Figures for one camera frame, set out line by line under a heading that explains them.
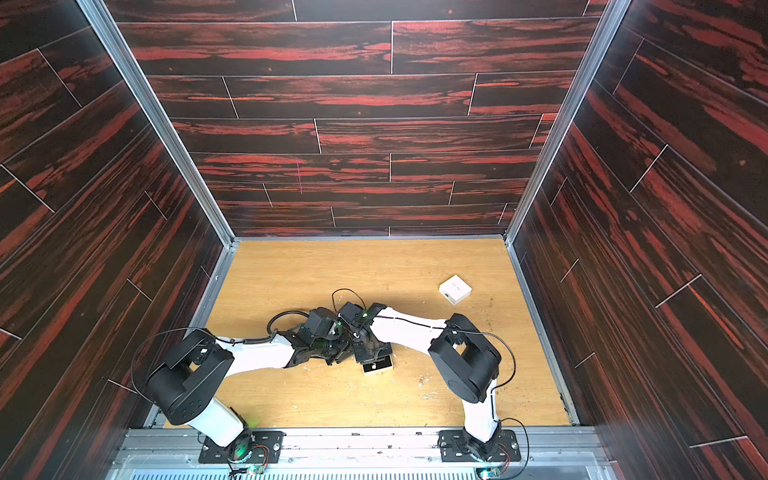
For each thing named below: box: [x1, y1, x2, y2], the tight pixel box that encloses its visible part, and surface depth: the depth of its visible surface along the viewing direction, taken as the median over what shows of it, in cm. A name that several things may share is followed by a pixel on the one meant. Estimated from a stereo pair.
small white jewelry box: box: [438, 274, 473, 306], surface depth 103 cm
